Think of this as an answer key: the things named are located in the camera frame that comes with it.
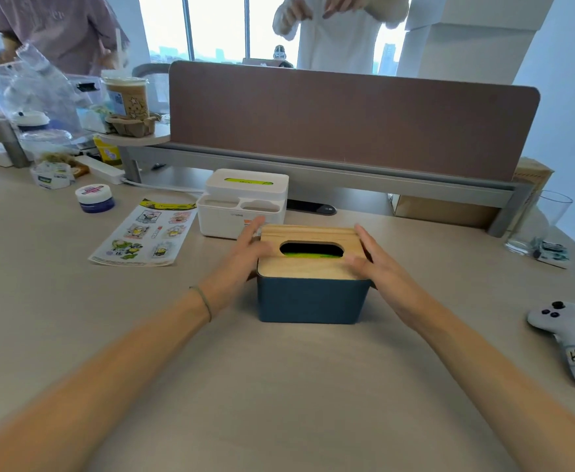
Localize yellow packet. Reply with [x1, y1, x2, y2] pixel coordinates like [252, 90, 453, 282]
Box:
[93, 136, 123, 167]

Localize white and green packet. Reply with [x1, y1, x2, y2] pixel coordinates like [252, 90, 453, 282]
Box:
[30, 161, 76, 190]

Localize brown paper bag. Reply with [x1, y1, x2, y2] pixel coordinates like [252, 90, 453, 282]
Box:
[508, 157, 555, 231]

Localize stacked white boxes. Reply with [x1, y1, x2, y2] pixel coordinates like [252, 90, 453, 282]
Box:
[397, 0, 558, 86]

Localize grey desk shelf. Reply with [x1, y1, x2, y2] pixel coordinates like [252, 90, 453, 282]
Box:
[119, 141, 535, 238]

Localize cartoon sticker sheet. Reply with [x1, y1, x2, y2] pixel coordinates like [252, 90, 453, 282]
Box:
[89, 198, 198, 267]

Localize blue tissue box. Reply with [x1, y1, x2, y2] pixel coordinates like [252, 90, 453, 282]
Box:
[256, 270, 373, 325]

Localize clear drinking glass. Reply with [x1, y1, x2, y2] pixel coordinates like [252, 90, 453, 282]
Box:
[504, 190, 574, 256]

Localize cup with white lid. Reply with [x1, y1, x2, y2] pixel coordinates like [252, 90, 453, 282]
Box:
[12, 111, 52, 133]

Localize small white printed packet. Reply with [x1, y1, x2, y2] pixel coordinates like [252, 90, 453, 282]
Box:
[533, 241, 571, 270]

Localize person's left hand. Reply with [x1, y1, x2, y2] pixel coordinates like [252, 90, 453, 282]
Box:
[196, 216, 277, 318]

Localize person's right forearm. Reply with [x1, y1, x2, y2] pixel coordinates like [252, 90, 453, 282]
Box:
[412, 301, 575, 472]

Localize black flat device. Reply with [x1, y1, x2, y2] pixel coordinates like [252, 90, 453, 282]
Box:
[286, 199, 338, 216]

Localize iced coffee cup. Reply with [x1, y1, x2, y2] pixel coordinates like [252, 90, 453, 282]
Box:
[101, 69, 150, 124]

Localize white game controller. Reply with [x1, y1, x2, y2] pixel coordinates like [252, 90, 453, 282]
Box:
[527, 301, 575, 391]

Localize clear plastic bag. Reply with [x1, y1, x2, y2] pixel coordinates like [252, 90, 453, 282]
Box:
[0, 43, 108, 148]

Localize wooden tissue box lid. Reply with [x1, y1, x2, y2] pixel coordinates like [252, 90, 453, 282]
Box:
[258, 224, 373, 282]

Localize brown desk divider panel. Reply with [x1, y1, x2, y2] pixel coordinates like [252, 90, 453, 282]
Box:
[168, 61, 541, 183]

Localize grey-green wrist band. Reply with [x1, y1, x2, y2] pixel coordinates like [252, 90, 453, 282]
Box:
[189, 286, 213, 323]

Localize grey chair back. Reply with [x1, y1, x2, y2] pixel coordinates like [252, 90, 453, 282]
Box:
[131, 63, 171, 79]

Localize flat cardboard box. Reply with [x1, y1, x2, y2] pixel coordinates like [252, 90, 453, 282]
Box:
[393, 193, 501, 229]

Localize person's right hand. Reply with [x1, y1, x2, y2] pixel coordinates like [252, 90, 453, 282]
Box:
[344, 223, 435, 331]

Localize blue jar with white lid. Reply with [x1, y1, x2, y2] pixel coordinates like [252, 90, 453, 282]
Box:
[75, 184, 116, 214]

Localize person's left forearm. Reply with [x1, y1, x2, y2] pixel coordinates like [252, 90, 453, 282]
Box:
[0, 288, 213, 472]

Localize green tissue pack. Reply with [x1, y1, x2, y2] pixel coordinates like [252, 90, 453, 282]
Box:
[281, 243, 343, 258]

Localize white power strip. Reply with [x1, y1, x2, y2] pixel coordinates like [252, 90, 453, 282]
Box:
[73, 154, 127, 186]

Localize white tissue box organiser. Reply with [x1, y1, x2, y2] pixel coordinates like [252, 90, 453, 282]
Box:
[197, 168, 289, 240]

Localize cardboard cup holder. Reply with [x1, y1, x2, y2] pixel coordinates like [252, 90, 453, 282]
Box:
[105, 113, 161, 139]

